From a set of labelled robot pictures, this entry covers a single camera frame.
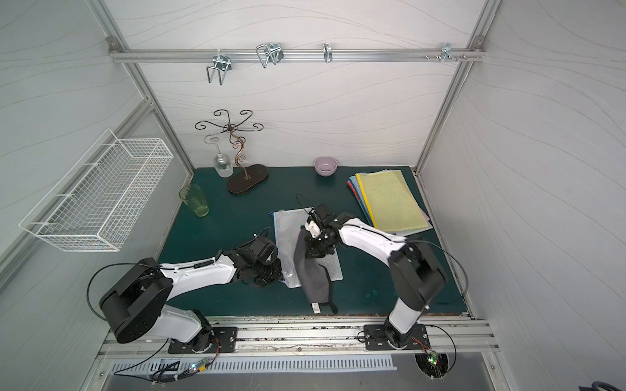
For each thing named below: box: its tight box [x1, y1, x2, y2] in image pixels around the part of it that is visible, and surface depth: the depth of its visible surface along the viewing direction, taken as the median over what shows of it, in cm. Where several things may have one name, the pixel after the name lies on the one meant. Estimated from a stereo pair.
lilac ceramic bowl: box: [313, 156, 339, 177], surface depth 121 cm
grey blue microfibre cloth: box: [293, 225, 331, 304], surface depth 84 cm
